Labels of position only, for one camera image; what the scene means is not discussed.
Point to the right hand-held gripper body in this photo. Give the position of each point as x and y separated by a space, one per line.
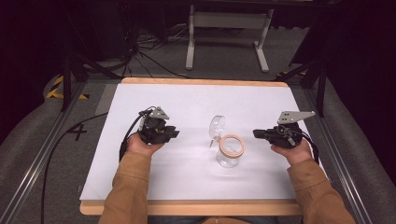
285 137

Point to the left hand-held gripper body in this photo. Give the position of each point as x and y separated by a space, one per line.
154 127

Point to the person's right hand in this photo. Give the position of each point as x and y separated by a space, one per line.
295 152

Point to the person's left hand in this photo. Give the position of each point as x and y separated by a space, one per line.
140 147

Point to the white table sheet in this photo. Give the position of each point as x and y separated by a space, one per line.
193 102

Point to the clear glass jar lid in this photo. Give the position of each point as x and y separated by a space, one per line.
217 126

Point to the wooden table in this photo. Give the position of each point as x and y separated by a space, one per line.
202 81

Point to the black tripod stand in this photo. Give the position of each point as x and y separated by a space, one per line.
67 81
320 84

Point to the white metal stand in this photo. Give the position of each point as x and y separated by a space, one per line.
230 19

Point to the aluminium floor rail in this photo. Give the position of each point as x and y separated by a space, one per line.
37 161
339 155

